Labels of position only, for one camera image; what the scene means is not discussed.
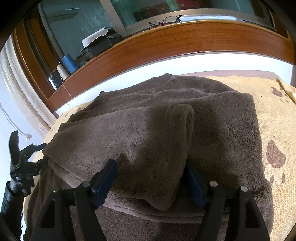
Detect brown fleece garment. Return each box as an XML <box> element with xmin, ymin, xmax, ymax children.
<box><xmin>22</xmin><ymin>74</ymin><xmax>274</xmax><ymax>241</ymax></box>

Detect white paper sheet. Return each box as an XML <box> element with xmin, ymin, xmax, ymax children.
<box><xmin>82</xmin><ymin>28</ymin><xmax>115</xmax><ymax>47</ymax></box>

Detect black box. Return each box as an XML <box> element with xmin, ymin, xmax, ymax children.
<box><xmin>81</xmin><ymin>28</ymin><xmax>123</xmax><ymax>57</ymax></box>

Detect wooden window frame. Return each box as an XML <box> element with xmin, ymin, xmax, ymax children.
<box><xmin>11</xmin><ymin>8</ymin><xmax>290</xmax><ymax>116</ymax></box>

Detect white thread spool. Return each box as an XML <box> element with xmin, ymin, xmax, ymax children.
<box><xmin>57</xmin><ymin>65</ymin><xmax>70</xmax><ymax>81</ymax></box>

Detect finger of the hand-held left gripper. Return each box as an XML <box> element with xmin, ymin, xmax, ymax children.
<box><xmin>30</xmin><ymin>158</ymin><xmax>50</xmax><ymax>177</ymax></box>
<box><xmin>21</xmin><ymin>143</ymin><xmax>48</xmax><ymax>160</ymax></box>

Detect beige paw print blanket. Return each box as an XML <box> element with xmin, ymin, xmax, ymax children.
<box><xmin>30</xmin><ymin>75</ymin><xmax>296</xmax><ymax>241</ymax></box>

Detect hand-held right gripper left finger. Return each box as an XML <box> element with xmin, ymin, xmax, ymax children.
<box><xmin>30</xmin><ymin>159</ymin><xmax>119</xmax><ymax>241</ymax></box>

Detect white wall plug with cable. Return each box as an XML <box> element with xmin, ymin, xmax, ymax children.
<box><xmin>0</xmin><ymin>100</ymin><xmax>33</xmax><ymax>141</ymax></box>

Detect red box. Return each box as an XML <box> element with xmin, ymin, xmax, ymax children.
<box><xmin>176</xmin><ymin>0</ymin><xmax>206</xmax><ymax>10</ymax></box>

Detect cream patterned curtain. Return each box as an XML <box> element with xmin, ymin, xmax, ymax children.
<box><xmin>0</xmin><ymin>39</ymin><xmax>57</xmax><ymax>137</ymax></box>

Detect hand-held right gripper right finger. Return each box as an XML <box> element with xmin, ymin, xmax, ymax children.
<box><xmin>185</xmin><ymin>162</ymin><xmax>271</xmax><ymax>241</ymax></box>

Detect eyeglasses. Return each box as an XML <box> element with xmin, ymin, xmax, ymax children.
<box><xmin>149</xmin><ymin>14</ymin><xmax>182</xmax><ymax>30</ymax></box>

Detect blue thread spool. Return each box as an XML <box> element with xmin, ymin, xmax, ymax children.
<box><xmin>62</xmin><ymin>54</ymin><xmax>78</xmax><ymax>75</ymax></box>

